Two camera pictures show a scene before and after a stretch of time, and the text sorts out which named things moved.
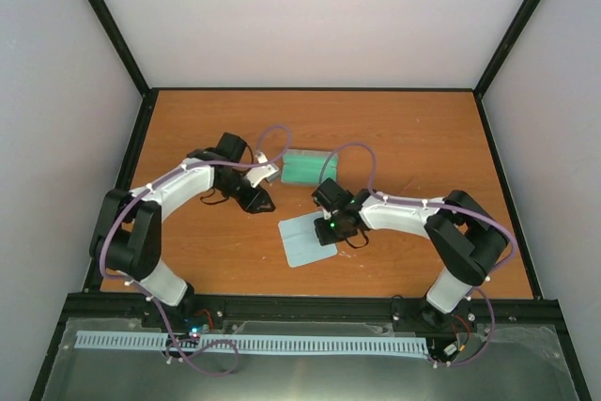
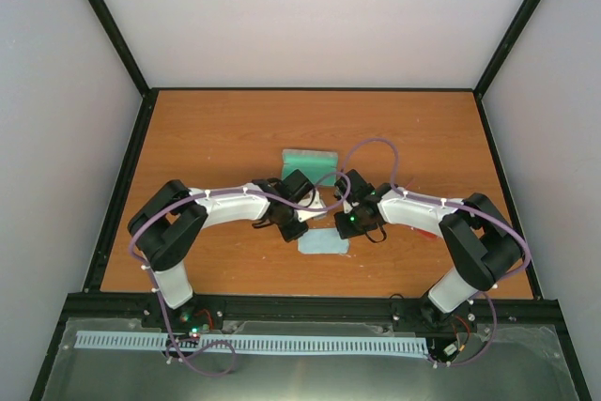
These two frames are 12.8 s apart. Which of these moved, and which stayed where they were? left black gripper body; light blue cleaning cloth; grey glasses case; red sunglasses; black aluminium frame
Moved: light blue cleaning cloth; red sunglasses; left black gripper body
Stayed: black aluminium frame; grey glasses case
